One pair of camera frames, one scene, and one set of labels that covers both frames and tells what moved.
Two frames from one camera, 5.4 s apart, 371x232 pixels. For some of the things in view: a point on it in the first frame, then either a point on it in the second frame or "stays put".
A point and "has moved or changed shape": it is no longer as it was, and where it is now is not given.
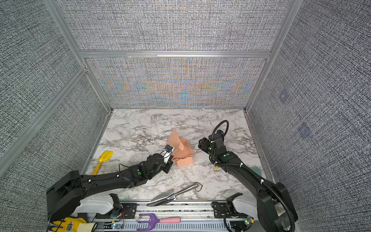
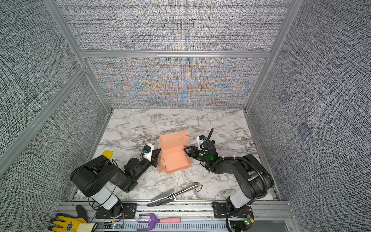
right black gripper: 205,143 -> 191,151
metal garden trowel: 167,196 stays put
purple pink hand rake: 153,221 stays put
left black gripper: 169,165 -> 153,160
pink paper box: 183,152 has moved or changed shape
